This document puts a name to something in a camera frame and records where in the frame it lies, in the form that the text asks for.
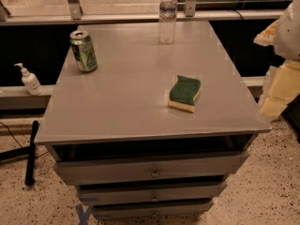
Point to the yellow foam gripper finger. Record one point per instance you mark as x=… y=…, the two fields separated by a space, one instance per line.
x=266 y=37
x=281 y=86

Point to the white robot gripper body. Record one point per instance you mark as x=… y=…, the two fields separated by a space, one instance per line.
x=289 y=35

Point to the green and yellow sponge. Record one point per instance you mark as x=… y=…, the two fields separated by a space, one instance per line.
x=184 y=93

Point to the top grey drawer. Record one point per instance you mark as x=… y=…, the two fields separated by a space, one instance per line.
x=149 y=168

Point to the grey drawer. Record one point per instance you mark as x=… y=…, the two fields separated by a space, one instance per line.
x=155 y=193
x=149 y=168
x=150 y=209

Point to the clear plastic water bottle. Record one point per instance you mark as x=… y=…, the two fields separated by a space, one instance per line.
x=167 y=21

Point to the middle grey drawer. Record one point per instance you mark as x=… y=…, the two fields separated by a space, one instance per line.
x=155 y=193

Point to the bottom grey drawer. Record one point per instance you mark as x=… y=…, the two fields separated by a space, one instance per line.
x=150 y=209

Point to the green soda can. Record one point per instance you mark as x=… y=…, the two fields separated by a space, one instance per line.
x=83 y=50

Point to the grey metal railing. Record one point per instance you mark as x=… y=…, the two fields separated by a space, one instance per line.
x=49 y=12

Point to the blue tape cross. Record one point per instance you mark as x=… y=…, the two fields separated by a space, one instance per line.
x=83 y=215

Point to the white pump lotion bottle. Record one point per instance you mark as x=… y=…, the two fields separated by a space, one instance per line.
x=30 y=80

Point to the black stand leg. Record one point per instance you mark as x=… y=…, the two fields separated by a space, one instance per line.
x=27 y=151

